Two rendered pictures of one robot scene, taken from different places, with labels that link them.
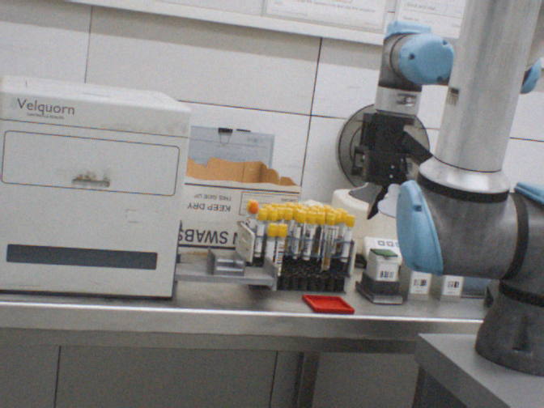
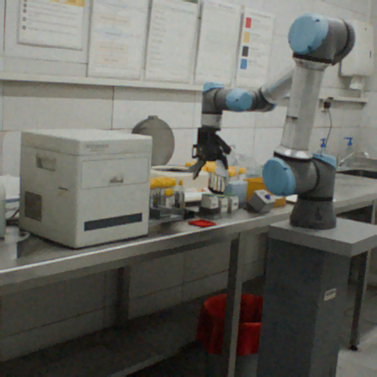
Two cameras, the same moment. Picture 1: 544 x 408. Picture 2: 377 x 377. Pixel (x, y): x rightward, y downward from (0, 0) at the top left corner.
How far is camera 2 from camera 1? 99 cm
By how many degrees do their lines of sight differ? 31
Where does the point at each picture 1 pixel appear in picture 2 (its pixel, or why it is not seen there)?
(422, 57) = (241, 100)
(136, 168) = (133, 171)
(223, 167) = not seen: hidden behind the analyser
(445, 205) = (295, 166)
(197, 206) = not seen: hidden behind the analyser
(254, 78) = (85, 112)
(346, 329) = (215, 232)
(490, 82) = (310, 113)
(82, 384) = (13, 308)
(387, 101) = (211, 120)
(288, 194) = not seen: hidden behind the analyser
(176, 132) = (146, 150)
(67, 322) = (118, 256)
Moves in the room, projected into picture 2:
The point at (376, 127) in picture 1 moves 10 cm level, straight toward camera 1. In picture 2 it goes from (205, 134) to (220, 136)
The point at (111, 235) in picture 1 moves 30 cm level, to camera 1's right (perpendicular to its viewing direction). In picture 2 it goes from (124, 208) to (212, 203)
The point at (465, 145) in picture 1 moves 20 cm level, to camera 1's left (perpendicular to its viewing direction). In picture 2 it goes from (300, 140) to (246, 139)
